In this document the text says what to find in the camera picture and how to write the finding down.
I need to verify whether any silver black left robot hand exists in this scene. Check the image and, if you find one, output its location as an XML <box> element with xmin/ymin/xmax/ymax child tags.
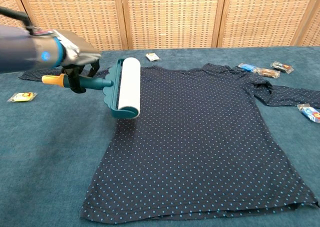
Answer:
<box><xmin>53</xmin><ymin>28</ymin><xmax>103</xmax><ymax>95</ymax></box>

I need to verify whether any teal lint roller yellow tip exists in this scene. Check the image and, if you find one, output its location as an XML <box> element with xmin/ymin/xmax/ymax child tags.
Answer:
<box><xmin>41</xmin><ymin>57</ymin><xmax>142</xmax><ymax>120</ymax></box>

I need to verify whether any navy polka dot shirt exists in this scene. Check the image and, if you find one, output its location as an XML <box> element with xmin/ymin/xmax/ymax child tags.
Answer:
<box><xmin>18</xmin><ymin>63</ymin><xmax>320</xmax><ymax>225</ymax></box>

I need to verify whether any yellow snack packet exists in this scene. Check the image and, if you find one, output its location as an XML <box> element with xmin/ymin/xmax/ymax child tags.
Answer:
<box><xmin>6</xmin><ymin>91</ymin><xmax>38</xmax><ymax>103</ymax></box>

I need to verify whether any white snack packet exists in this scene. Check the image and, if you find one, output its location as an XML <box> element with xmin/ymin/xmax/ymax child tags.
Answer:
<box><xmin>145</xmin><ymin>52</ymin><xmax>162</xmax><ymax>63</ymax></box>

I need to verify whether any teal velvet table cloth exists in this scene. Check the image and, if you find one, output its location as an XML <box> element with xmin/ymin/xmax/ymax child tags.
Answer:
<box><xmin>0</xmin><ymin>45</ymin><xmax>320</xmax><ymax>227</ymax></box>

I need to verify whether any brown snack packet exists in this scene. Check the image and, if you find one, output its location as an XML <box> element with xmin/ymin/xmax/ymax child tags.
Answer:
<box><xmin>253</xmin><ymin>67</ymin><xmax>281</xmax><ymax>80</ymax></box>

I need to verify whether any dark snack packet orange print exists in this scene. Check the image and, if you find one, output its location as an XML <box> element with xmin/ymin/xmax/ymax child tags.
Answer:
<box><xmin>270</xmin><ymin>60</ymin><xmax>295</xmax><ymax>75</ymax></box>

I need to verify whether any light blue snack packet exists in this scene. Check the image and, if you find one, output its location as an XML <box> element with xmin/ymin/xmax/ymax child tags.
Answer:
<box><xmin>296</xmin><ymin>103</ymin><xmax>320</xmax><ymax>124</ymax></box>

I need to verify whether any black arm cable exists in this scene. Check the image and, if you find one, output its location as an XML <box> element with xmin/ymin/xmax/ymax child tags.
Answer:
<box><xmin>0</xmin><ymin>6</ymin><xmax>40</xmax><ymax>36</ymax></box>

